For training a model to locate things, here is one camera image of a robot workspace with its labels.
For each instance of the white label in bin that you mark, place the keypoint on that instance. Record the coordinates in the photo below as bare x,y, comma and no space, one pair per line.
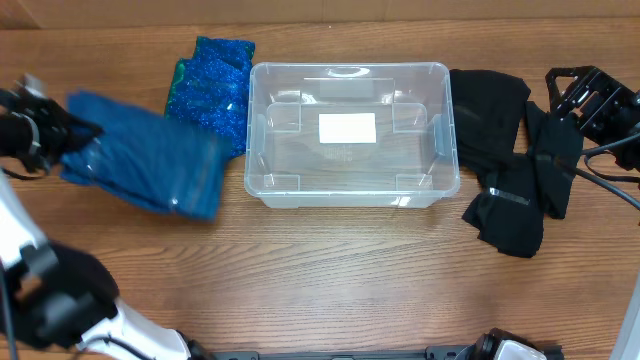
355,128

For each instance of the blue denim jeans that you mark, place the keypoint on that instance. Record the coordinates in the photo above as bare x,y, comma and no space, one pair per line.
162,165

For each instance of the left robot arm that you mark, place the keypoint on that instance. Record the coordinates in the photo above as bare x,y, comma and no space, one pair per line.
52,294

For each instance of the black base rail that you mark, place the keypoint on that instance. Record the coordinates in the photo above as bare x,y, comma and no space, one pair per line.
446,352

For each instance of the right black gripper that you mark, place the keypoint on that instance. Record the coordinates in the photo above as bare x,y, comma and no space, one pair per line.
589,105

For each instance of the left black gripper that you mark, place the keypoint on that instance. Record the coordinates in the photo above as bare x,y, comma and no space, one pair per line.
68,132

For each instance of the black garment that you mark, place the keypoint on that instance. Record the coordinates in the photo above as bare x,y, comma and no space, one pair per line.
509,212
488,107

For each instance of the clear plastic storage bin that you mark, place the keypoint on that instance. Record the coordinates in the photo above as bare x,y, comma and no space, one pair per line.
413,164

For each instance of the blue sequin glitter cloth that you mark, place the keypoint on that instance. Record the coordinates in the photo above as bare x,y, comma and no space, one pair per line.
211,89

